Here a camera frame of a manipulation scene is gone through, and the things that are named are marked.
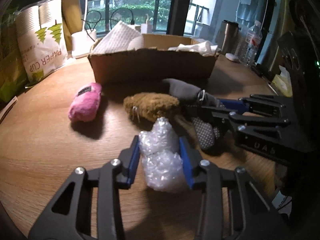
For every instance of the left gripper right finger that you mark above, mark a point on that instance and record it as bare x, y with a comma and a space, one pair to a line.
232, 207

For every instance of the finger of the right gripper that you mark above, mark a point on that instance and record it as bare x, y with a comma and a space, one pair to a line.
234, 105
208, 114

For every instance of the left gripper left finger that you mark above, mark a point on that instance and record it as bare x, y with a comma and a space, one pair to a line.
87, 205

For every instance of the grey dotted socks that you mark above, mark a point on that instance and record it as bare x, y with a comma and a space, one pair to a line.
192, 100

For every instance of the clear bubble wrap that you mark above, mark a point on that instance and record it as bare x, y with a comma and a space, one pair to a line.
160, 158

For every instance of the brown fuzzy plush toy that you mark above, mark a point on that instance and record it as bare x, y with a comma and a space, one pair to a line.
151, 106

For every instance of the pink plush toy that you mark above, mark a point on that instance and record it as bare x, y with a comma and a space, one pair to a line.
85, 103

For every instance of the white paper towel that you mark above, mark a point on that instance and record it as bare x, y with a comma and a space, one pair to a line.
118, 39

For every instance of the small white case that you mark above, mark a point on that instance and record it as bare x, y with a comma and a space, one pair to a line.
232, 57

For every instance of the clear water bottle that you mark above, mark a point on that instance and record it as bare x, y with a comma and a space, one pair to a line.
251, 44

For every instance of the steel thermos mug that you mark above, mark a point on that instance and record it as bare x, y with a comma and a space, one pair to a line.
226, 36

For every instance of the hanging blue towel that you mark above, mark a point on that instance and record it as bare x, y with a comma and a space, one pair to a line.
248, 11

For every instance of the brown cardboard box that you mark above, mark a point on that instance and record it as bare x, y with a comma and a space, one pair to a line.
154, 57

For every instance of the small white folding knife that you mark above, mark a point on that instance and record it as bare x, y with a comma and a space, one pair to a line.
7, 109

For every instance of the green yellow cup pack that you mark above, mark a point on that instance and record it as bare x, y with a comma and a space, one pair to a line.
13, 74

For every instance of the white desk lamp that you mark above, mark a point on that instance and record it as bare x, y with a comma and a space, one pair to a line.
84, 39

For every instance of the black balcony railing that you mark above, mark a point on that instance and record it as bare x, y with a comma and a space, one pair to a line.
158, 10

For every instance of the white paper cup pack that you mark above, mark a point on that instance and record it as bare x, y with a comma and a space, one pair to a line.
40, 38

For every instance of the dark curtain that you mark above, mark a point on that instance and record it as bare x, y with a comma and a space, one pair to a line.
72, 23

